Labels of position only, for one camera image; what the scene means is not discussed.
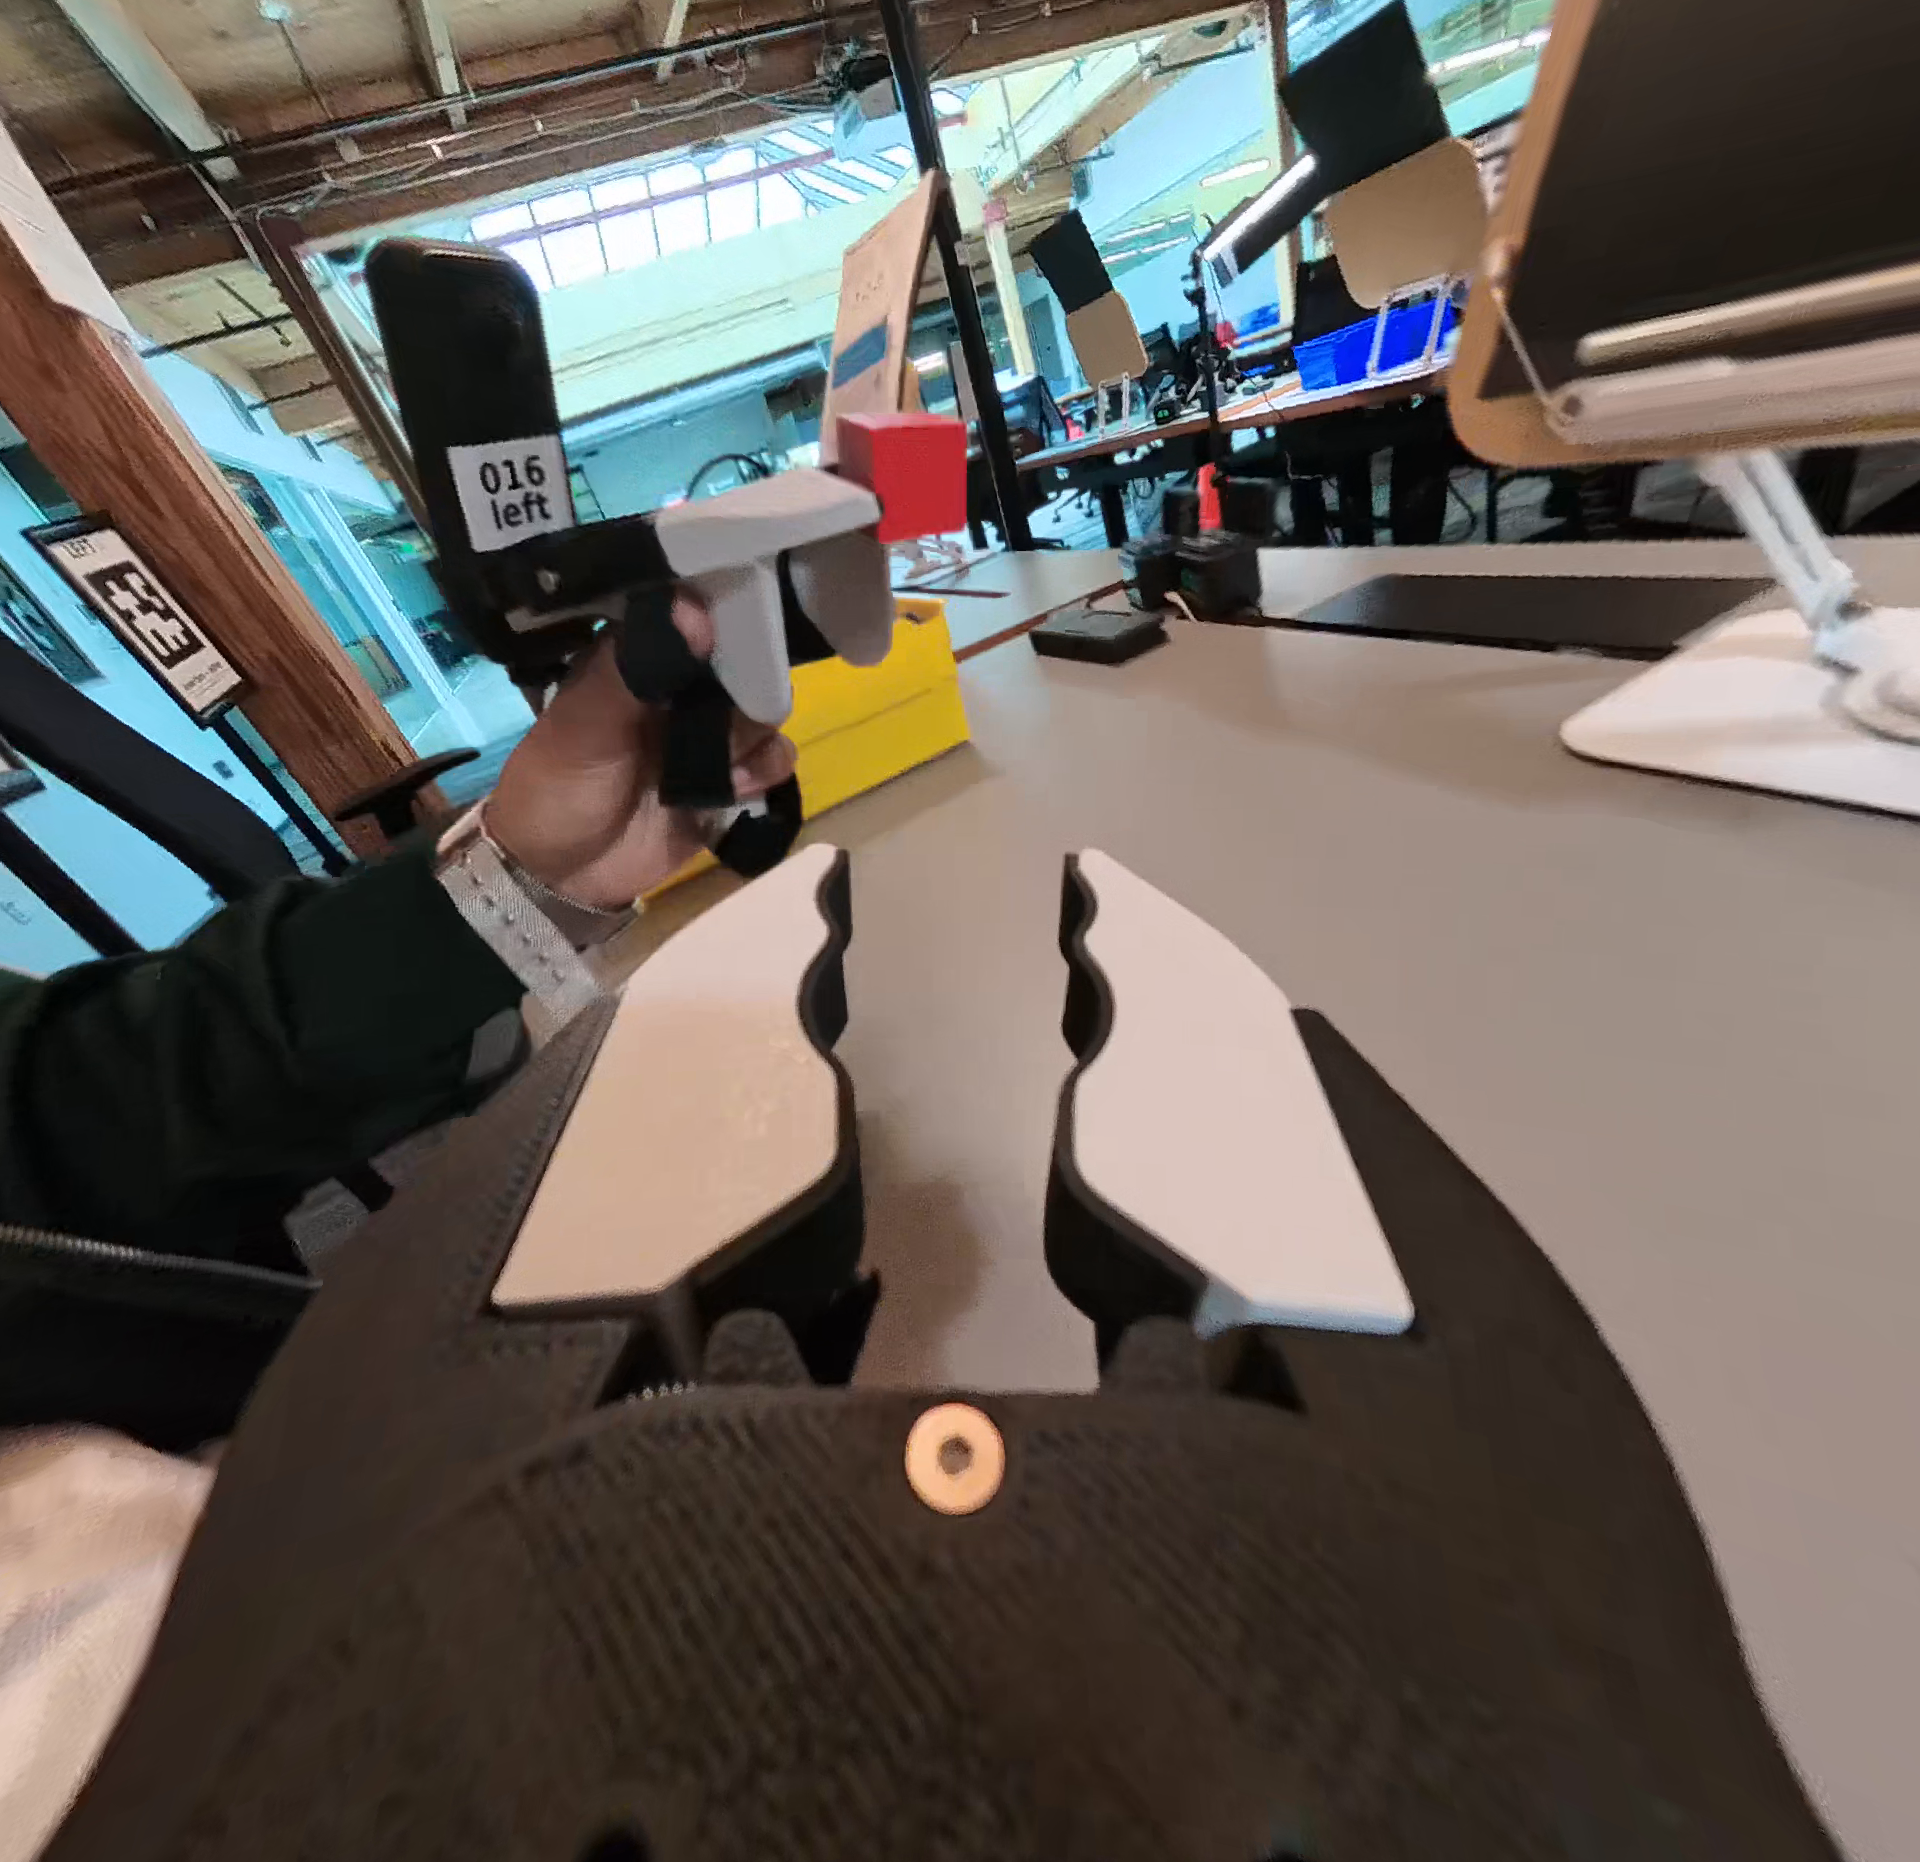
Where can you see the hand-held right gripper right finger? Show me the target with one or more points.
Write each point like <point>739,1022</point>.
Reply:
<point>1214,1127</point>

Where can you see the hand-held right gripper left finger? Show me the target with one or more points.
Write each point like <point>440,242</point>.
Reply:
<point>689,1127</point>

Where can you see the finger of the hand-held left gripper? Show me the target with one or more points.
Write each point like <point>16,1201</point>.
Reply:
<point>842,603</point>
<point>762,522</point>

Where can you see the red cube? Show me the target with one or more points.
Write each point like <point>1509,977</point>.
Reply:
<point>910,484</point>

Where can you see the person's left hand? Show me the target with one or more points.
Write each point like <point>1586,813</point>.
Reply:
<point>584,799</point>

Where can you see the large yellow plastic bin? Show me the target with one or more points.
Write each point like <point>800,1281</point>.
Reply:
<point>886,709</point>

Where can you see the brown wooden board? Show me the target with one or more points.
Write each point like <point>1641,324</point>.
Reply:
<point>876,305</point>

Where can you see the flat black box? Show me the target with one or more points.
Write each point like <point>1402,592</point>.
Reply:
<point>1098,635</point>

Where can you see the black pole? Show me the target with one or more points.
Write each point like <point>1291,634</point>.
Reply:
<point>945,242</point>

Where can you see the black battery charger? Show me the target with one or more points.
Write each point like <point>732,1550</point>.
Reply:
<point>1201,573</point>

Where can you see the black tan-edged board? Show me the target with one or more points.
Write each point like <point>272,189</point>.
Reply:
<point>1356,92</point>
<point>1724,137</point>
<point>1073,266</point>

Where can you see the framed black-white marker poster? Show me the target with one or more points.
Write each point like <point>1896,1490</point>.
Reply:
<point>142,620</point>

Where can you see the black office chair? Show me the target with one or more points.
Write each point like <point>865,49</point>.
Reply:
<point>151,799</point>

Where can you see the blue plastic bin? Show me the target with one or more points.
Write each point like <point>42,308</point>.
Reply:
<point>1349,354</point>

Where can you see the white stand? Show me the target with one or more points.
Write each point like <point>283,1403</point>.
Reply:
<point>1741,722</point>

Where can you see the wooden post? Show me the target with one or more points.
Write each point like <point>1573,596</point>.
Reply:
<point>194,541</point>

